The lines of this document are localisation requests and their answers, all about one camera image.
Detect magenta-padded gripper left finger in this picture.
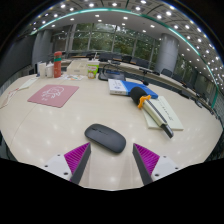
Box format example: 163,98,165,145
43,142,92,185

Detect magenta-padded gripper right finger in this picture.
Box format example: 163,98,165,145
132,143,181,186

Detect black computer mouse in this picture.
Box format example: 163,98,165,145
84,123,127,154

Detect pink mouse pad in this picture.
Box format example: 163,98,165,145
27,83,80,109

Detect black orange white handheld tool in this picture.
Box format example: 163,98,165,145
129,86,175,139

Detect pale green booklet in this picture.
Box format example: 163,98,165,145
142,95,185,132

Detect blue and white book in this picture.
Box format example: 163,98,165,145
107,78,159,100

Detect white paper leaflet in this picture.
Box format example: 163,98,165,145
18,77,39,91

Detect white paper cup green print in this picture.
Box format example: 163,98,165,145
86,59,101,80

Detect black desk microphone console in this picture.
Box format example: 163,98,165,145
98,63,127,82

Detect black office chairs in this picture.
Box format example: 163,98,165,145
96,51,208,101

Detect red and white leaflet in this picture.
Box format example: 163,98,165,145
0,88,19,110

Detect white lidded mug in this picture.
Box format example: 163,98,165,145
45,63,55,79

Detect long curved conference table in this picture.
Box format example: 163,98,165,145
66,54,214,111

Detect red bottle with green band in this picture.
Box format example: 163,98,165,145
53,50,63,79

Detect tall white cup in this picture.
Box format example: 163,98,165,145
38,62,48,79

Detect ceiling lights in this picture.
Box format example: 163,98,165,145
31,0,224,84

